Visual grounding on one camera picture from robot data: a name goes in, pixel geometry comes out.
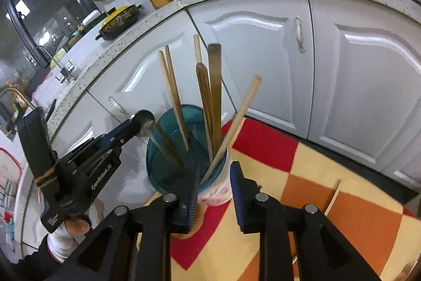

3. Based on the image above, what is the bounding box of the person's left hand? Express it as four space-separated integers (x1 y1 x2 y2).
48 219 91 263

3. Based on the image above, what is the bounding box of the silver cabinet handle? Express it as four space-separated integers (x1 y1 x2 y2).
294 16 305 53
108 96 134 120

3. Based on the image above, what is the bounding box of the black casserole with yellow lid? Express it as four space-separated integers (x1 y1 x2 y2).
95 4 143 41

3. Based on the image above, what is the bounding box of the light wooden chopstick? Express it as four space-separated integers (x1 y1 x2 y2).
324 179 342 216
164 45 190 151
193 34 203 66
157 50 185 145
200 75 263 184

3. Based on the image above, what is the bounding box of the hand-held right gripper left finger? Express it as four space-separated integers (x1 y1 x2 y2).
44 169 201 281

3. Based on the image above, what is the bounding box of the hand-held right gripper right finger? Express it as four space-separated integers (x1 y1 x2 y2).
229 162 382 281

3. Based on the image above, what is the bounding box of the blue white utensil cup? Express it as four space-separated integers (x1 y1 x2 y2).
146 104 232 205

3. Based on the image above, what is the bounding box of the metal spoon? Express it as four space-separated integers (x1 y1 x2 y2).
133 109 186 170

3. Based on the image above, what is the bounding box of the metal faucet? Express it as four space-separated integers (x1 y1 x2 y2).
0 87 37 110
36 46 74 84

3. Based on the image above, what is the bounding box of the kitchen window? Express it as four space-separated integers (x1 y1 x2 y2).
0 0 99 77

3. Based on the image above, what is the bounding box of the red yellow checked cloth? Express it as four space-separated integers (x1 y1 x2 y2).
141 116 421 281

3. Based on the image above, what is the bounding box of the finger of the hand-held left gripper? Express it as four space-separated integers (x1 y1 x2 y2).
99 121 133 147
113 119 146 149

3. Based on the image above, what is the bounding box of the white cabinet door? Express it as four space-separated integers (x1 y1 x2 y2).
86 9 235 150
307 0 421 174
49 90 152 199
187 0 314 140

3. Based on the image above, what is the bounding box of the person's left forearm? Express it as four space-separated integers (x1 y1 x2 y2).
13 235 66 281

